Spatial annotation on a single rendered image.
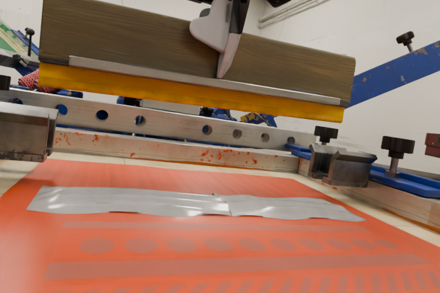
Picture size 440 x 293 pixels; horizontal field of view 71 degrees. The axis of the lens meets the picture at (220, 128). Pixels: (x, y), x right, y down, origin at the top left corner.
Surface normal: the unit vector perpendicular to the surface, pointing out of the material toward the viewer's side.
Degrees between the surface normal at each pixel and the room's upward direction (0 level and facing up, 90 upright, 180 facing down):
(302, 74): 90
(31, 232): 0
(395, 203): 90
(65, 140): 90
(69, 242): 0
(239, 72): 90
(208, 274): 0
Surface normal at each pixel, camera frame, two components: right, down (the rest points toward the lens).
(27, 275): 0.15, -0.99
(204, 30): 0.36, 0.00
